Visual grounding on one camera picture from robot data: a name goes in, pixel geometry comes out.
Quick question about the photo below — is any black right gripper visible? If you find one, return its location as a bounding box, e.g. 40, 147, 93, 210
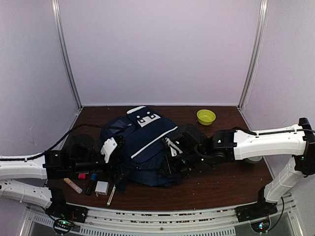
157, 149, 206, 178

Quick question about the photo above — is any navy blue student backpack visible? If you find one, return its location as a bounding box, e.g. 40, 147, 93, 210
98, 106, 182, 193

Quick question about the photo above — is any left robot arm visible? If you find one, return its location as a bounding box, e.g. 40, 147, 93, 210
0, 134, 125, 218

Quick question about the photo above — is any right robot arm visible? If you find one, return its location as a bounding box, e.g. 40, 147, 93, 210
159, 118, 315, 217

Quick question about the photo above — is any white power adapter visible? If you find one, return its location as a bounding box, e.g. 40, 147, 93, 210
95, 181, 109, 197

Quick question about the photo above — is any blue cap marker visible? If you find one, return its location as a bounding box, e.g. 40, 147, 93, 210
84, 174, 97, 196

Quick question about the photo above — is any lime green bowl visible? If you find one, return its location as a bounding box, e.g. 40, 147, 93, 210
196, 109, 216, 126

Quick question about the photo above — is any pink highlighter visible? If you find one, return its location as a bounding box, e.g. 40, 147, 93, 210
78, 173, 87, 180

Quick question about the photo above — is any beige highlighter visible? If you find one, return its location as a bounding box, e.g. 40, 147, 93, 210
63, 178, 83, 194

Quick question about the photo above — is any teal patterned ceramic bowl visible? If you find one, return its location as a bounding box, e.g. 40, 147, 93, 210
245, 156, 263, 164

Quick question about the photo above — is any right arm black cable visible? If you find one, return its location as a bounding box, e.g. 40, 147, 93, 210
233, 126, 315, 135

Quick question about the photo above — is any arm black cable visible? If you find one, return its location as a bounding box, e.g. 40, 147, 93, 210
233, 126, 315, 135
0, 124, 124, 162

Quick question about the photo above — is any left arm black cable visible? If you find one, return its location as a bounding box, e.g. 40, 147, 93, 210
0, 124, 124, 162

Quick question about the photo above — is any aluminium frame post right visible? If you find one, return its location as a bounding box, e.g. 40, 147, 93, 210
238, 0, 269, 112

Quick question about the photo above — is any aluminium frame post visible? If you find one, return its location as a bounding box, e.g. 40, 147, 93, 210
51, 0, 83, 110
238, 0, 269, 112

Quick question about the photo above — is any aluminium front rail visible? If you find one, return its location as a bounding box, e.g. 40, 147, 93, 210
21, 193, 303, 236

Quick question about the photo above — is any aluminium frame post left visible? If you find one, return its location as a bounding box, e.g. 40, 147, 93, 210
51, 0, 83, 110

